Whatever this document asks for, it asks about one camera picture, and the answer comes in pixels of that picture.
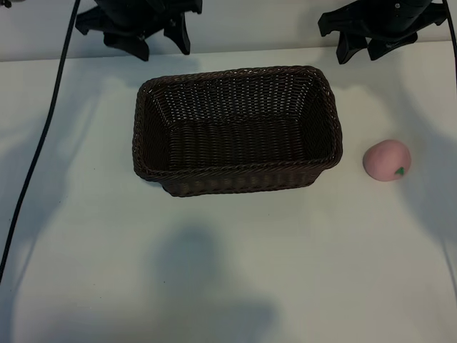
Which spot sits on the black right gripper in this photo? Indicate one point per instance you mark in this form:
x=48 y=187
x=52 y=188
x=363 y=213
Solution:
x=385 y=18

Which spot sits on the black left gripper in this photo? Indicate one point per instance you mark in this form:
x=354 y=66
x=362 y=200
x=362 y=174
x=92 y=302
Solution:
x=135 y=18

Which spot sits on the pink peach with green leaf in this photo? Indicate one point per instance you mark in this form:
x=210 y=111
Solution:
x=383 y=159

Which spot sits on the dark brown wicker basket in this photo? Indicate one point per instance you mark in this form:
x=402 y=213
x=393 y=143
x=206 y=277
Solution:
x=235 y=143

